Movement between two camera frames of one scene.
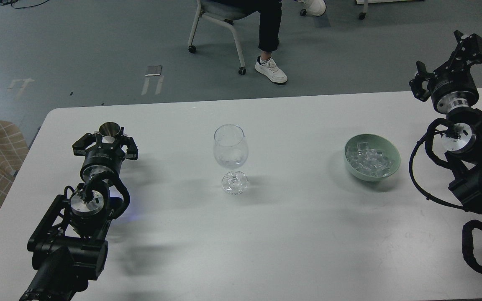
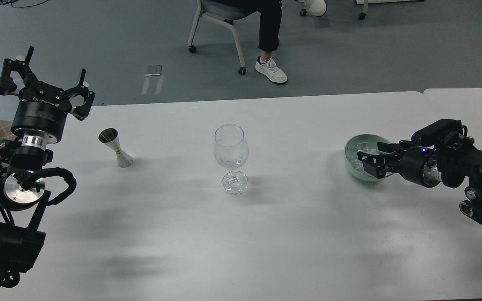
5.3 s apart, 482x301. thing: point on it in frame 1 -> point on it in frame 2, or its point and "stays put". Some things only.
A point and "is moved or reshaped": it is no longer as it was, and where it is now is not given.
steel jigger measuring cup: x=109 y=129 is moved or reshaped
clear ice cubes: x=368 y=160 stays put
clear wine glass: x=230 y=148 stays put
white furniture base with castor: x=365 y=3 stays put
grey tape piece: x=154 y=70 stays put
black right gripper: x=451 y=87 -> x=419 y=165
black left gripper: x=107 y=156 -> x=41 y=110
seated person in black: x=270 y=13 stays put
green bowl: x=371 y=157 stays put
